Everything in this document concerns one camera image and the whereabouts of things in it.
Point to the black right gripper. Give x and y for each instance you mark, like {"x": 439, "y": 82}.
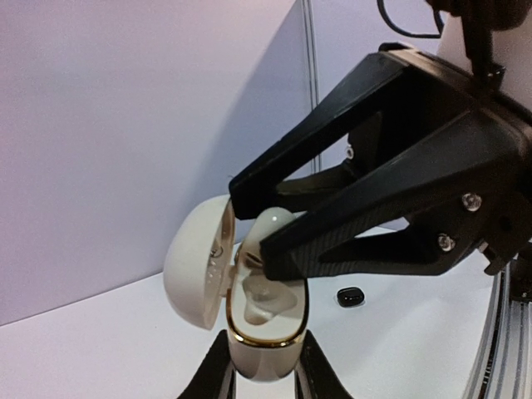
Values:
{"x": 447, "y": 169}

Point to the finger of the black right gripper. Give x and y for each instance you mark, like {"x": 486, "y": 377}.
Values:
{"x": 336, "y": 164}

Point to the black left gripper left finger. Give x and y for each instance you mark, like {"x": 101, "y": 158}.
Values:
{"x": 216, "y": 376}

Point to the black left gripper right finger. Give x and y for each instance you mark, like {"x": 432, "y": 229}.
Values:
{"x": 314, "y": 375}

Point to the white earbud charging case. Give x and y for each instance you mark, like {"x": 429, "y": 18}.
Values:
{"x": 206, "y": 270}

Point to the large black charging case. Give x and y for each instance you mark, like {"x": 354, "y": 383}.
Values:
{"x": 350, "y": 297}

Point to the white earbud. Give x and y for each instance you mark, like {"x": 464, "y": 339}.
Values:
{"x": 266, "y": 237}

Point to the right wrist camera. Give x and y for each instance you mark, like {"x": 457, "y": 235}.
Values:
{"x": 479, "y": 20}

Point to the front aluminium rail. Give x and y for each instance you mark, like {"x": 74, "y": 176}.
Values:
{"x": 502, "y": 367}

